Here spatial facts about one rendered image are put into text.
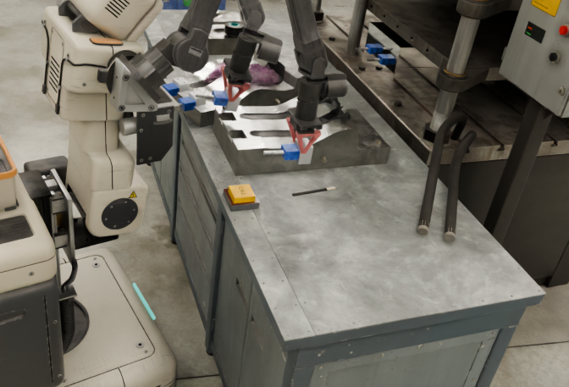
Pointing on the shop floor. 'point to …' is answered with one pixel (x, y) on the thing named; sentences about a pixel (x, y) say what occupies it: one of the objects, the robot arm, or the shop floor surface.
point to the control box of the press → (534, 80)
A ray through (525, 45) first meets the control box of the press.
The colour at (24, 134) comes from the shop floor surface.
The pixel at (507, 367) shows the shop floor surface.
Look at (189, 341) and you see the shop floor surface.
